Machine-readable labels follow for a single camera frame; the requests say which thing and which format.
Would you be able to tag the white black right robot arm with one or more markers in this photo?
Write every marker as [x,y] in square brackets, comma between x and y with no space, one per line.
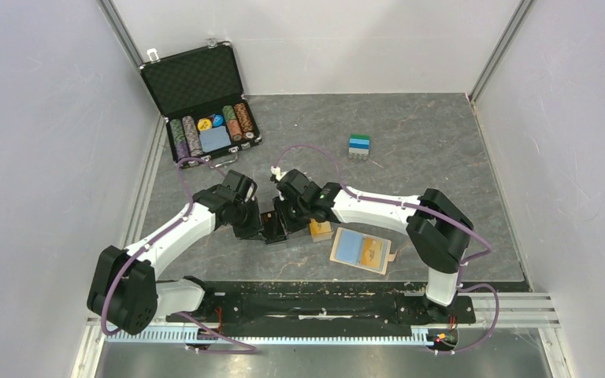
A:
[438,229]

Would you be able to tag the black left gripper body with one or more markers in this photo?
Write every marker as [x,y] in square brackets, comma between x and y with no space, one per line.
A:
[246,221]

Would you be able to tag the clear acrylic card tray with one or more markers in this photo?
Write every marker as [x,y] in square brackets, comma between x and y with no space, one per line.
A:
[299,237]

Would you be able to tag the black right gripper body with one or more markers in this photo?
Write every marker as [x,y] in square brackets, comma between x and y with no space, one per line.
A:
[293,216]

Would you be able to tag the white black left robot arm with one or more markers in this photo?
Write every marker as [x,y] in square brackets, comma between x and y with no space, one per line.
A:
[125,290]

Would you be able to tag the white toothed cable rail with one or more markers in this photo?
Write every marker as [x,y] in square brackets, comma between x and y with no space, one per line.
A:
[187,334]

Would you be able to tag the black poker chip case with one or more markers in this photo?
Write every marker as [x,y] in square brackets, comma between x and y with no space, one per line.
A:
[201,97]

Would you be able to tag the blue green block stack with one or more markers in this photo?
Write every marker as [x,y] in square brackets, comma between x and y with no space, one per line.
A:
[359,146]

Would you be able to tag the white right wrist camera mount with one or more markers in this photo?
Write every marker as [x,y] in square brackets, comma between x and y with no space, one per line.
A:
[277,173]

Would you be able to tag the black VIP card stack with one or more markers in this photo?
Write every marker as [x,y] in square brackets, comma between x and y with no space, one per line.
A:
[272,228]

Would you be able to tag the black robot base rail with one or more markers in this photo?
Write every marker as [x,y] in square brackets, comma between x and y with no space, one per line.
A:
[325,308]

